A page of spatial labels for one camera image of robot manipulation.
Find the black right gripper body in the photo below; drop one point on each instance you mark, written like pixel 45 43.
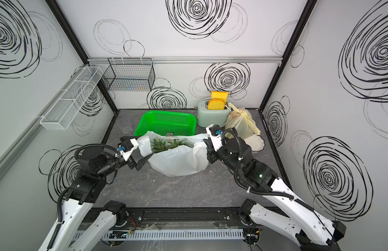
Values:
pixel 222 155

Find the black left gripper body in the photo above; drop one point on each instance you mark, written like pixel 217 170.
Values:
pixel 116 164

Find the green pineapple front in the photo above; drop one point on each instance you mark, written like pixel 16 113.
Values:
pixel 159 145

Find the green pineapple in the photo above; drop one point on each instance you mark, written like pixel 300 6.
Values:
pixel 174 143
pixel 159 145

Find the white bunny print plastic bag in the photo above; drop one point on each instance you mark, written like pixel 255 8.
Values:
pixel 180 161

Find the yellowish fruit print plastic bag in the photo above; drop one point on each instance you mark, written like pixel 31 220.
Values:
pixel 242 121

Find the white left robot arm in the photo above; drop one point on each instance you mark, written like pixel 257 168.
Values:
pixel 96 161

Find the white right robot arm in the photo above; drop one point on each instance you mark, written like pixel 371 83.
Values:
pixel 299 222

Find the mint green toaster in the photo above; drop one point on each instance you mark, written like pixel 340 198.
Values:
pixel 206 117

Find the white scalloped plate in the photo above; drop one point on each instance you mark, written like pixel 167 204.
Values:
pixel 255 142

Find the clear plastic cup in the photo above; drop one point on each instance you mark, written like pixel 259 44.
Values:
pixel 125 125

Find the green plastic basket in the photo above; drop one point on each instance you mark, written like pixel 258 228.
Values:
pixel 162 122

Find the front toast slice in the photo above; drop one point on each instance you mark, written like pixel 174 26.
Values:
pixel 216 104

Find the toast slice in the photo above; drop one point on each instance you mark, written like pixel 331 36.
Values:
pixel 219 95
pixel 216 104

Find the back toast slice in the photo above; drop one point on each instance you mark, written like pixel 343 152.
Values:
pixel 219 95

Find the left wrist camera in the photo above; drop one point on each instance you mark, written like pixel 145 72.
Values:
pixel 127 147

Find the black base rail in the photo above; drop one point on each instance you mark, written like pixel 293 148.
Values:
pixel 140 218

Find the white mesh wall shelf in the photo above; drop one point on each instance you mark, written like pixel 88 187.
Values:
pixel 81 96

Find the grey slotted cable duct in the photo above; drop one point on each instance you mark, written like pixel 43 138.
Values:
pixel 173 235

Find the black wire wall basket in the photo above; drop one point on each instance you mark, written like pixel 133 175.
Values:
pixel 129 75

